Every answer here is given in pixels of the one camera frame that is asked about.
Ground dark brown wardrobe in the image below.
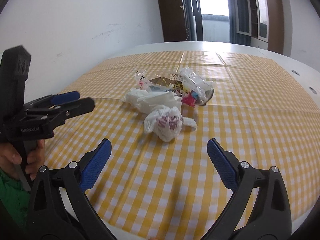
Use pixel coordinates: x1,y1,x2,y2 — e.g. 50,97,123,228
158,0,190,42

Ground white knotted plastic bag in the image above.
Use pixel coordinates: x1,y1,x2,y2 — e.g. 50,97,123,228
143,105,197,142

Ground brown wooden cabinet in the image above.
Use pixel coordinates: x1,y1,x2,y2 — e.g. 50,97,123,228
234,0,284,54

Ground white tissue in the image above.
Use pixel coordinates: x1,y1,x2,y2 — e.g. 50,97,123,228
124,88,182,114

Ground printed snack wrapper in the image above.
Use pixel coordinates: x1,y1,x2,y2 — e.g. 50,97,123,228
135,67,215,107

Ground left hand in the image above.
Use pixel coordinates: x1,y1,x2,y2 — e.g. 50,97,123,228
0,139,46,180

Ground yellow checkered tablecloth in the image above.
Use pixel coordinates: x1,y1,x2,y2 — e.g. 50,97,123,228
46,51,319,239

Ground glass balcony door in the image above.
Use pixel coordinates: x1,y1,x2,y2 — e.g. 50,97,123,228
189,0,229,43

